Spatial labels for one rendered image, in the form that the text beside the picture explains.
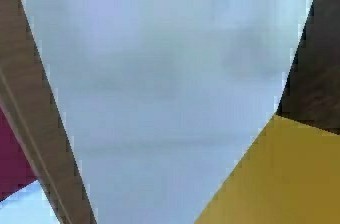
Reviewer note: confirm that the dark brown wooden furniture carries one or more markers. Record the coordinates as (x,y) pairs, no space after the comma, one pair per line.
(328,73)

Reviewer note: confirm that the light brown wooden furniture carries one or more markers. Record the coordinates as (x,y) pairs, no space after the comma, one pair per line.
(21,100)

